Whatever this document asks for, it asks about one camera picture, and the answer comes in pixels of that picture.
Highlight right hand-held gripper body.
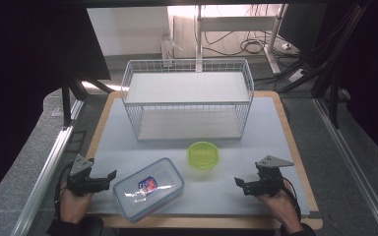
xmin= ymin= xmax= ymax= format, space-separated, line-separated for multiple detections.
xmin=244 ymin=154 xmax=295 ymax=198

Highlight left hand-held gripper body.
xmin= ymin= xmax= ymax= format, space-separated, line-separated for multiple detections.
xmin=66 ymin=153 xmax=110 ymax=198

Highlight clear rectangular food container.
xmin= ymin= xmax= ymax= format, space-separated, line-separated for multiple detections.
xmin=112 ymin=156 xmax=186 ymax=223

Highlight green round plastic container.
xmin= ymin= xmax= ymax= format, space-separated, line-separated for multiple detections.
xmin=186 ymin=141 xmax=221 ymax=171

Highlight white wire shelf rack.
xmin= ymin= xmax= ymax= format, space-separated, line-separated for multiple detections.
xmin=120 ymin=58 xmax=256 ymax=143

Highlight person's left hand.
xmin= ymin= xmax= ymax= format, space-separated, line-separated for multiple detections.
xmin=58 ymin=187 xmax=95 ymax=226

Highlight person's right hand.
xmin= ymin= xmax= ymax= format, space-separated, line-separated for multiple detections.
xmin=255 ymin=187 xmax=302 ymax=234

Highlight grey table mat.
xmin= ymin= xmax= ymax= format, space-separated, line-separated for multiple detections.
xmin=88 ymin=96 xmax=311 ymax=218

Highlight black metal stand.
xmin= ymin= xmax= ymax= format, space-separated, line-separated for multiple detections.
xmin=60 ymin=73 xmax=114 ymax=128
xmin=309 ymin=0 xmax=373 ymax=130

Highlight white power strip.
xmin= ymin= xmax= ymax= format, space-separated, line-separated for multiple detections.
xmin=287 ymin=68 xmax=307 ymax=84

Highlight clear plastic bottle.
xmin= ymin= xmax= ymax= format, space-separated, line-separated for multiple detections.
xmin=159 ymin=31 xmax=175 ymax=69

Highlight dark monitor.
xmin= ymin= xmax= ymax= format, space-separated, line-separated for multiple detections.
xmin=277 ymin=3 xmax=329 ymax=53

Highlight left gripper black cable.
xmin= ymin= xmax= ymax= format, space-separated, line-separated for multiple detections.
xmin=53 ymin=159 xmax=77 ymax=221

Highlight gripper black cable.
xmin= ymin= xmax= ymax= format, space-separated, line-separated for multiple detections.
xmin=282 ymin=176 xmax=303 ymax=225
xmin=53 ymin=159 xmax=77 ymax=221

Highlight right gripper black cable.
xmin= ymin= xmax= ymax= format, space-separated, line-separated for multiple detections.
xmin=282 ymin=176 xmax=303 ymax=225

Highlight aluminium rail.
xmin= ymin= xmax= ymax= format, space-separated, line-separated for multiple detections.
xmin=312 ymin=97 xmax=378 ymax=236
xmin=10 ymin=98 xmax=86 ymax=236

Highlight black floor cables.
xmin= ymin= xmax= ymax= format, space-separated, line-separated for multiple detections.
xmin=202 ymin=29 xmax=270 ymax=57

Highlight white desk frame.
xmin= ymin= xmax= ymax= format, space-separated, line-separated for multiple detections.
xmin=194 ymin=3 xmax=289 ymax=75

